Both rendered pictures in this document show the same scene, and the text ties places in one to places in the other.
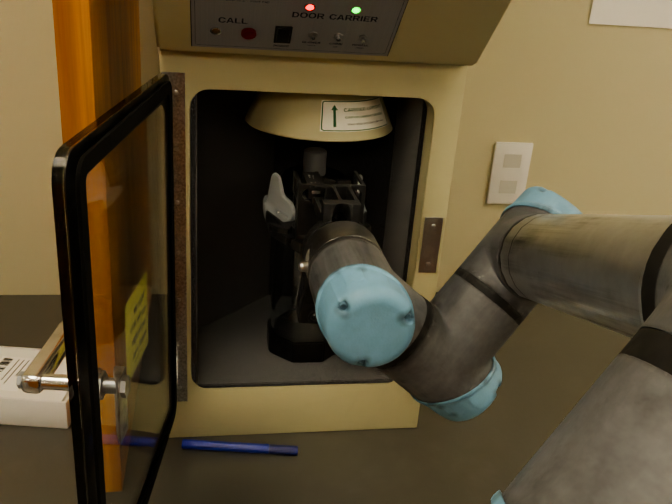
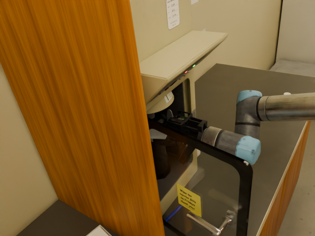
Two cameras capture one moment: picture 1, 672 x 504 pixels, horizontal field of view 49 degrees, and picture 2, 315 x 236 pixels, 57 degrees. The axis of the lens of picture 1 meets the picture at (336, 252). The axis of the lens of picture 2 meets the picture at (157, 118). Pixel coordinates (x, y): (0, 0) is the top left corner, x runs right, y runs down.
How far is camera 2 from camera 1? 64 cm
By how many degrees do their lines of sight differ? 37
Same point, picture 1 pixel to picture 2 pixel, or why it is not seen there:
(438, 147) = (191, 89)
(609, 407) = not seen: outside the picture
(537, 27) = not seen: hidden behind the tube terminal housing
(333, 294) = (245, 150)
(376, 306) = (258, 146)
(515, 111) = not seen: hidden behind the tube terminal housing
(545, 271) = (296, 114)
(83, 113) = (148, 147)
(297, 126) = (159, 106)
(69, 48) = (143, 129)
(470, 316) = (255, 133)
